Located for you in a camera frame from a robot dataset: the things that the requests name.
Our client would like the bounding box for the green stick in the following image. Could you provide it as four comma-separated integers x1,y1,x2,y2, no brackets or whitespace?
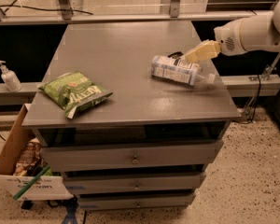
13,165,50,200

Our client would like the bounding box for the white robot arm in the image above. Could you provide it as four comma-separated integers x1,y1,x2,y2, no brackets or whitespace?
182,0,280,63

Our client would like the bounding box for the grey drawer cabinet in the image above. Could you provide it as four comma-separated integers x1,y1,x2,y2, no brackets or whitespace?
22,21,239,201

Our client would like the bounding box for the black cable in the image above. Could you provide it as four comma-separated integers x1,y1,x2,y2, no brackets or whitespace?
0,0,94,17

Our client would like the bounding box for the clear plastic water bottle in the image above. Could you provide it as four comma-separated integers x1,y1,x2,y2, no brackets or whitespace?
151,55,216,86

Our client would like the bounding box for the green chip bag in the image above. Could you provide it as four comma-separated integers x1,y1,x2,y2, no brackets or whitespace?
38,72,113,119

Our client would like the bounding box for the white pump dispenser bottle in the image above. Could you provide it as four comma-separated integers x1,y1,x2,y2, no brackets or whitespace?
0,60,22,91

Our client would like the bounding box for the bottom grey drawer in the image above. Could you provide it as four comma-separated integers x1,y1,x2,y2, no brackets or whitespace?
78,192,195,211

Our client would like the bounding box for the middle grey drawer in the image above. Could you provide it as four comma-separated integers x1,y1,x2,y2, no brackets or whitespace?
63,172,206,194

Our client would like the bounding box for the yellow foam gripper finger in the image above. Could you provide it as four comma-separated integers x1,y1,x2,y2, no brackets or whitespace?
185,40,221,63

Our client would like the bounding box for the top grey drawer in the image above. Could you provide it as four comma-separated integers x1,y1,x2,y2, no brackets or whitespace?
41,139,223,172

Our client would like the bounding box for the black rxbar chocolate wrapper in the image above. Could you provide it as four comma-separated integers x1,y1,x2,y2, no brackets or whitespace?
168,51,184,59

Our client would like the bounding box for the blue clamp stand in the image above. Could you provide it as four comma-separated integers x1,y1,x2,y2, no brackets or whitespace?
62,198,78,224

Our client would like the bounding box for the grey drawer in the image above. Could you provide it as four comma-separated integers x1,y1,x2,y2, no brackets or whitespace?
63,172,206,194
78,192,195,211
41,139,223,172

